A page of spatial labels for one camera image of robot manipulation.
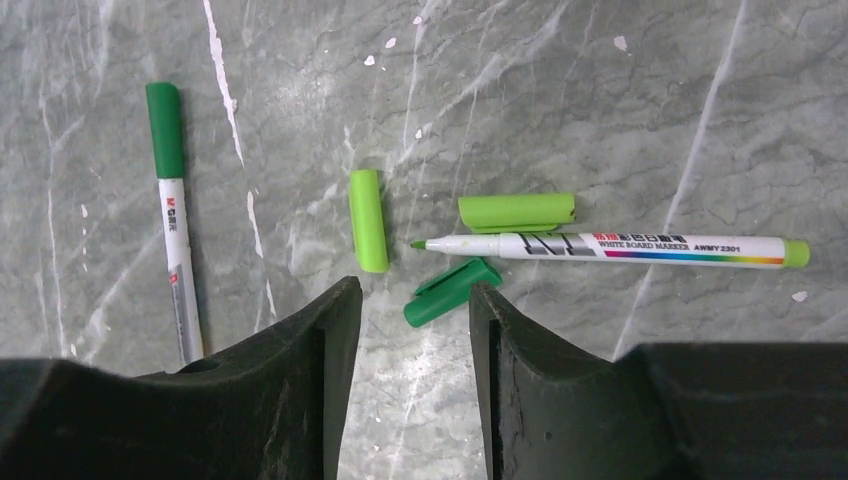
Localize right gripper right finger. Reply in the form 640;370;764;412
469;283;847;479

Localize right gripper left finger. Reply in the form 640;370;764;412
1;276;363;479

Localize white marker green end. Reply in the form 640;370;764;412
158;178;204;364

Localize light green pen cap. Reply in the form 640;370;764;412
349;169;389;273
458;193;576;234

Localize white marker multicolour label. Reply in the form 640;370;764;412
411;232;811;269

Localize dark green pen cap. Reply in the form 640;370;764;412
145;82;185;179
403;257;503;328

